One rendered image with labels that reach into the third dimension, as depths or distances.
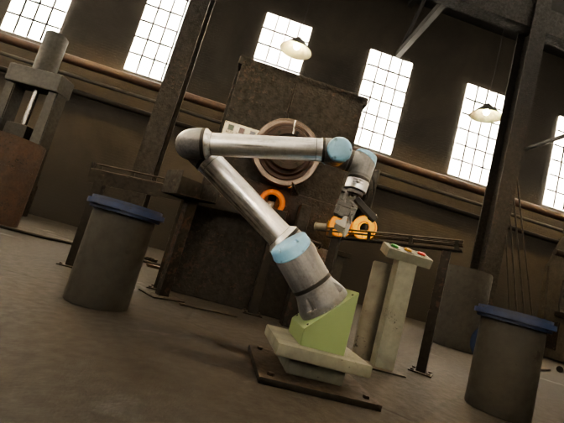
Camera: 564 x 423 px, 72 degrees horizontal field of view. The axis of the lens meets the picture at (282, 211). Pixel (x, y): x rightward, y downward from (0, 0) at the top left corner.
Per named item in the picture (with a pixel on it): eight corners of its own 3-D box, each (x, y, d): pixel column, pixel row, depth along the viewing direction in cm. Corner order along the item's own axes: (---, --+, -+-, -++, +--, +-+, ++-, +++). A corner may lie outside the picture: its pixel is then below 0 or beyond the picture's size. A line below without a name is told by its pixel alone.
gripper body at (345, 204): (331, 216, 159) (342, 190, 160) (352, 224, 157) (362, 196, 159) (332, 213, 151) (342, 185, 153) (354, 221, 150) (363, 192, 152)
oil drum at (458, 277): (412, 333, 465) (429, 261, 477) (457, 346, 471) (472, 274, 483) (440, 346, 406) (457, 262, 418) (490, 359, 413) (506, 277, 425)
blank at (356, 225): (354, 215, 251) (352, 214, 249) (378, 216, 244) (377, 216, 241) (351, 238, 249) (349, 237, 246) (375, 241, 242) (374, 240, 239)
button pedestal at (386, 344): (352, 358, 198) (380, 241, 207) (395, 369, 201) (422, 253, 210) (363, 368, 183) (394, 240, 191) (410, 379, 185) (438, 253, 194)
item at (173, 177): (128, 288, 223) (167, 169, 233) (169, 295, 240) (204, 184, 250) (143, 296, 208) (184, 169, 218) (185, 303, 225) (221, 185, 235)
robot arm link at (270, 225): (298, 286, 151) (166, 148, 153) (298, 278, 169) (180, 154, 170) (326, 259, 151) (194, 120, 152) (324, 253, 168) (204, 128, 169)
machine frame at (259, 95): (174, 280, 329) (234, 90, 353) (296, 312, 341) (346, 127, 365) (161, 289, 257) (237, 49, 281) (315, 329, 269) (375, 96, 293)
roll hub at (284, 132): (262, 163, 261) (273, 124, 265) (301, 175, 265) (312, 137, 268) (263, 161, 256) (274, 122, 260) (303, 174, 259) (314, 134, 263)
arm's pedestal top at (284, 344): (370, 378, 126) (373, 366, 126) (275, 355, 122) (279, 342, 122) (340, 352, 157) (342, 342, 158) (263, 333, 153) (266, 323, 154)
